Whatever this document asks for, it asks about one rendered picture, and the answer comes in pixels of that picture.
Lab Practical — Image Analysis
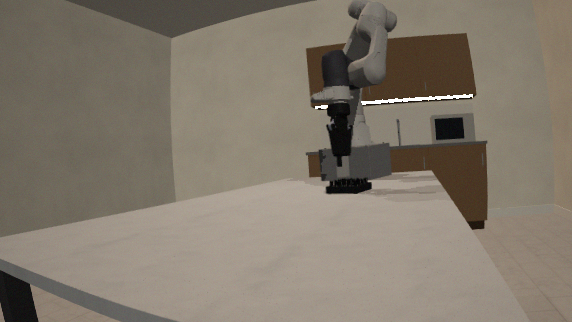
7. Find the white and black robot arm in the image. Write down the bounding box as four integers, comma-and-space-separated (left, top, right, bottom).
310, 0, 397, 147

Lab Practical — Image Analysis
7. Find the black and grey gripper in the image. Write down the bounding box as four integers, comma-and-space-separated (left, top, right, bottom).
326, 103, 352, 177

